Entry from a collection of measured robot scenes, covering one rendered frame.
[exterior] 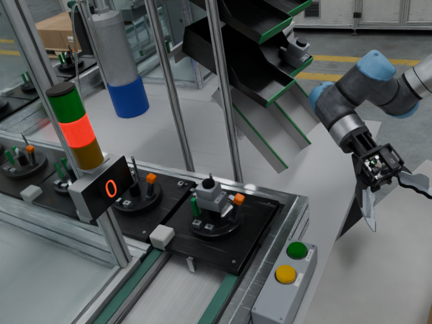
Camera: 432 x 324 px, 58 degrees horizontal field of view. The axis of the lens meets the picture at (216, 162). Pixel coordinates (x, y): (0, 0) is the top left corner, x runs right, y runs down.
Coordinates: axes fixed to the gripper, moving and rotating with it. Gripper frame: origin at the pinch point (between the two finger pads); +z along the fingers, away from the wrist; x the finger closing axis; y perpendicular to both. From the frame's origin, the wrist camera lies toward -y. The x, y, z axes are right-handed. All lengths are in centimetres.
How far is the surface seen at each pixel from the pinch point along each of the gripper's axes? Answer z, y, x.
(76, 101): -34, 34, -48
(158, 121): -90, -53, -43
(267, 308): 3.9, 0.6, -33.9
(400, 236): -0.3, -20.9, 4.0
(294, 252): -4.6, -4.3, -23.3
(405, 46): -197, -253, 204
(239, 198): -19.4, 1.1, -29.1
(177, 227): -24, -9, -46
